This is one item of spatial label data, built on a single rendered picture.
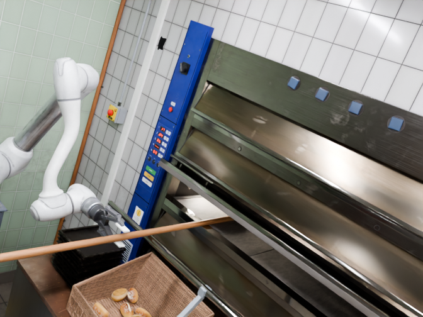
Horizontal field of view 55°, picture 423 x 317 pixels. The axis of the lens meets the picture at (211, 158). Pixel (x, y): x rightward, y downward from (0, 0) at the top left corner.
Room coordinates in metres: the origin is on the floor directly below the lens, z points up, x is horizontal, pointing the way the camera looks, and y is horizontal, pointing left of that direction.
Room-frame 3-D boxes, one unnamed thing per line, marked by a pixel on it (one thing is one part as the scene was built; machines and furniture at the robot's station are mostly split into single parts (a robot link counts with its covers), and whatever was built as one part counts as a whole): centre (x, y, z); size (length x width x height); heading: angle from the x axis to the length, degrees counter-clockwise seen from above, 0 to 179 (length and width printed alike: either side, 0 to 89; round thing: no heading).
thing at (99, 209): (1.65, 0.37, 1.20); 0.09 x 0.07 x 0.08; 53
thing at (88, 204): (1.70, 0.43, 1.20); 0.09 x 0.06 x 0.09; 143
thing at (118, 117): (2.51, 0.67, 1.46); 0.10 x 0.07 x 0.10; 52
